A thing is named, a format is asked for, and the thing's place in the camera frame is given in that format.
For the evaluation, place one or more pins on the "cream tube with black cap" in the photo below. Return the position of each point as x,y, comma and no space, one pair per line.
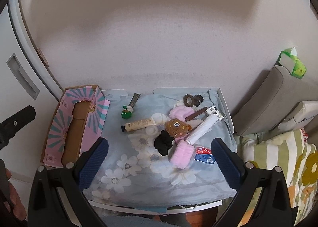
139,124

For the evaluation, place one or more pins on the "grey sofa cushion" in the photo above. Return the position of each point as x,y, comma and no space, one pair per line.
268,97

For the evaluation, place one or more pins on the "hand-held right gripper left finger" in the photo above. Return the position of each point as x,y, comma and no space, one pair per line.
94,165

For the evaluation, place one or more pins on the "black scrunchie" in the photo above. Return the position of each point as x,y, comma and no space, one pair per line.
162,145

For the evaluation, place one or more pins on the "white cushion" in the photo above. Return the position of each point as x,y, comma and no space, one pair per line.
303,110

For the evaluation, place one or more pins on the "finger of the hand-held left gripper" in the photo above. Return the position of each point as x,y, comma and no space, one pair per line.
17,124

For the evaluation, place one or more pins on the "white patterned small box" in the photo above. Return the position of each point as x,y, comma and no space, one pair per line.
215,112

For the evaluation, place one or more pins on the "person's left hand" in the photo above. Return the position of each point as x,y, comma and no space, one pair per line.
16,199

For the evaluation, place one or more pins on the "white folding umbrella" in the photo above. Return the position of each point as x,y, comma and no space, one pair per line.
201,128

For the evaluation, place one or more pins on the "brown stick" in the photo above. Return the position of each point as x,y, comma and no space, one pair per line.
196,114

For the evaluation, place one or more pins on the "green round toy bottle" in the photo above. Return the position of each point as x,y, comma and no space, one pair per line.
126,114

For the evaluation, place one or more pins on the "green tissue pack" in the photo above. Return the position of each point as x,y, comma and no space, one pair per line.
298,68

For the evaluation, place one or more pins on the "tan door latch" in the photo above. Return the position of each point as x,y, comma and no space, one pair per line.
42,56

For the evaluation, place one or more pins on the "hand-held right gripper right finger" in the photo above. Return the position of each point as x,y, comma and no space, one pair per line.
224,165

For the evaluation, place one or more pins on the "striped floral pillow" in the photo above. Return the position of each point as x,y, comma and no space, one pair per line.
278,155

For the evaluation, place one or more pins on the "pink striped cardboard box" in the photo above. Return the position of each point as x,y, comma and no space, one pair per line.
97,117

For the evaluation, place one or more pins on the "light blue floral blanket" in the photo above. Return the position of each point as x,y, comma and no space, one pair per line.
139,182

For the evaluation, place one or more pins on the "pink fluffy headband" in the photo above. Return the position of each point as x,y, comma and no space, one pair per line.
181,156

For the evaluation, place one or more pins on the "brown bear plush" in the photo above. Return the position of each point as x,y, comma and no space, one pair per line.
176,127

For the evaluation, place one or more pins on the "brown flat hair clip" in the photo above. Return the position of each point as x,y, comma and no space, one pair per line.
135,99

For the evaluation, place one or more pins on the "white tape roll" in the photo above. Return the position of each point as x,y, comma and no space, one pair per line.
151,130

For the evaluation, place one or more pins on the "white cabinet door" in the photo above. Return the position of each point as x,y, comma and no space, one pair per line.
10,43

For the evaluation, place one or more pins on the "blue and red packet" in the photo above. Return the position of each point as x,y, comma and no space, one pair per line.
205,157

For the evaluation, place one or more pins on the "small pink fluffy scrunchie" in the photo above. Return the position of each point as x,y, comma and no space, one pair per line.
178,114

